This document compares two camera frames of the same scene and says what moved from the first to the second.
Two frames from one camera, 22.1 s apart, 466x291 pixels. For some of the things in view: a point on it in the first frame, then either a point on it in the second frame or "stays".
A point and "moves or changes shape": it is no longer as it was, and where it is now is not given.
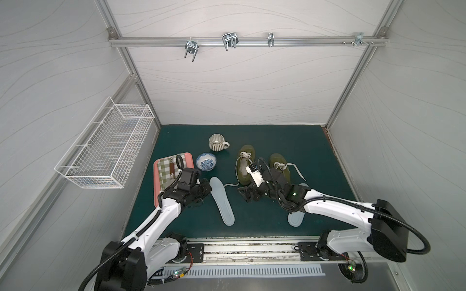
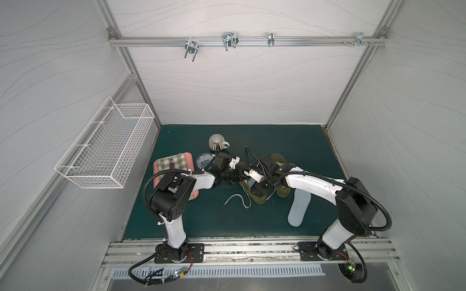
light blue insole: [222, 200] → [250, 182]
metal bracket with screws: [359, 40] stays
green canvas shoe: [245, 157] moves or changes shape
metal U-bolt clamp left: [191, 46] stays
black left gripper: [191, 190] → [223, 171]
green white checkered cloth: [168, 170] stays
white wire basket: [99, 156] stays
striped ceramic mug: [216, 142] stays
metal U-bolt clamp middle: [230, 39] stays
